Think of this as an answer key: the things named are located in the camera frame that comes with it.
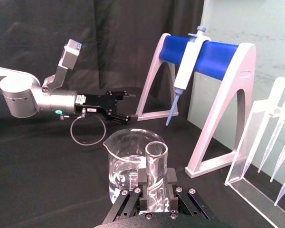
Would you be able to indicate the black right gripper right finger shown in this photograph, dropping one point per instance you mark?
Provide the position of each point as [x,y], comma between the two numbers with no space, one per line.
[188,203]

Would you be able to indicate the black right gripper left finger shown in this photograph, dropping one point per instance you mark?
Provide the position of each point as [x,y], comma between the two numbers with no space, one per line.
[127,204]

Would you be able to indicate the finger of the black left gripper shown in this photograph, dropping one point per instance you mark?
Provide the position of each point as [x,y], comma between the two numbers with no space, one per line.
[121,94]
[120,118]

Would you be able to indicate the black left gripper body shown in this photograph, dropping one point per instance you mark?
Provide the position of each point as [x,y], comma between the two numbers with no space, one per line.
[97,103]

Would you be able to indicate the clear glass test tube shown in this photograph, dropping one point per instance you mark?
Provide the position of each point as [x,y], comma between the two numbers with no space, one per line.
[156,166]

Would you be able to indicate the clear glass beaker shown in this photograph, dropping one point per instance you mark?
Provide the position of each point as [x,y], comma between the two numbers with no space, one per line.
[126,164]

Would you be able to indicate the black backdrop curtain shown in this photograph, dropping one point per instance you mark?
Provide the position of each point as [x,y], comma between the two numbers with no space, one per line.
[109,35]

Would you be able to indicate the clear acrylic rack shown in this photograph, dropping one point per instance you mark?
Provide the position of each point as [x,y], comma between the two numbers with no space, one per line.
[248,190]

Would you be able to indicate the white and blue pipette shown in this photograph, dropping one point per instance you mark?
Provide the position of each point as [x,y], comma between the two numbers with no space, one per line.
[187,69]

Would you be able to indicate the black table cloth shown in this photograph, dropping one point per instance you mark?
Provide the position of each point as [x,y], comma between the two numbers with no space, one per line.
[42,180]

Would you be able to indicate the white stand with blue bar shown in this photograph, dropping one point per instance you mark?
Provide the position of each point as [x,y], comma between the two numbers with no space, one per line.
[213,60]

